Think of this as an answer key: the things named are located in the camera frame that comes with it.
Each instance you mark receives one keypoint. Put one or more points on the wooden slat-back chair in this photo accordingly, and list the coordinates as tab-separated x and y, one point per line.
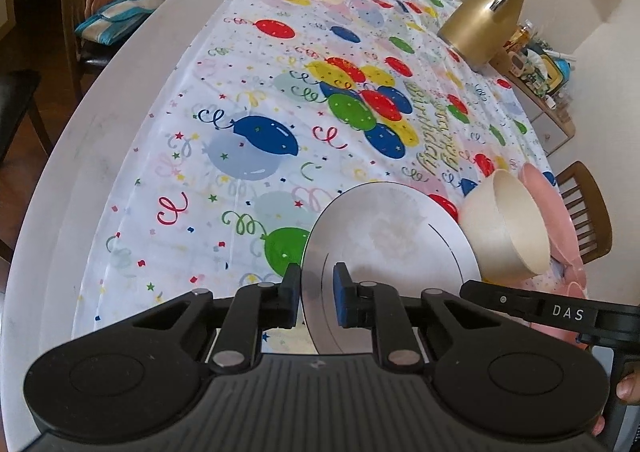
590	212

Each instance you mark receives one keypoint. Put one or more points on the blue striped bag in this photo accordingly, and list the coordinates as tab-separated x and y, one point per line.
125	9

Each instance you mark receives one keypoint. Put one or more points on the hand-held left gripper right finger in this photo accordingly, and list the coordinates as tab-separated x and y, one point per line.
341	294

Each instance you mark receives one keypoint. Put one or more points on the wooden chair with towel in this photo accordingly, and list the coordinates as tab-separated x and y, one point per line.
72	7

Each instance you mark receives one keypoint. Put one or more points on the balloon print tablecloth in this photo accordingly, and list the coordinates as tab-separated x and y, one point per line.
250	82

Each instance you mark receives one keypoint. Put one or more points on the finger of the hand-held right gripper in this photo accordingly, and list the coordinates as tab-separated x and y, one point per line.
525	306

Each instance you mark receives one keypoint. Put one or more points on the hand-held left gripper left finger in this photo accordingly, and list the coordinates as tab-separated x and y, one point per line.
292	299

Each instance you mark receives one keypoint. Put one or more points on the wooden chair black seat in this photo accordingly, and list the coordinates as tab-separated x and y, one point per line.
20	97

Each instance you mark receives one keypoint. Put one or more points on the grey round plate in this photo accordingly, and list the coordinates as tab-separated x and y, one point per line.
385	232

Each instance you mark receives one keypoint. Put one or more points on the yellow plastic container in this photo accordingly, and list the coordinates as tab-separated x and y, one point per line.
552	68

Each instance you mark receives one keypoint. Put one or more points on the gold thermos jug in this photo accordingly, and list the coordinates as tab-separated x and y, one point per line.
475	17

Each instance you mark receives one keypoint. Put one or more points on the blue plastic container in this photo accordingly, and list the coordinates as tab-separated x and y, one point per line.
566	67

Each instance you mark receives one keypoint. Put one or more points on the cream bowl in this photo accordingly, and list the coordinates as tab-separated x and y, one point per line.
505	227

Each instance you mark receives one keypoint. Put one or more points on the person's right hand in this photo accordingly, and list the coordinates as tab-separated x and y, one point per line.
630	388

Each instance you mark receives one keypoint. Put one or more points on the wooden side cabinet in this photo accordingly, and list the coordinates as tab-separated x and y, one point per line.
545	117

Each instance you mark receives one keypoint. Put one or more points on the pink heart-shaped bowl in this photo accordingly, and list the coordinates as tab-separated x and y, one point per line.
547	197

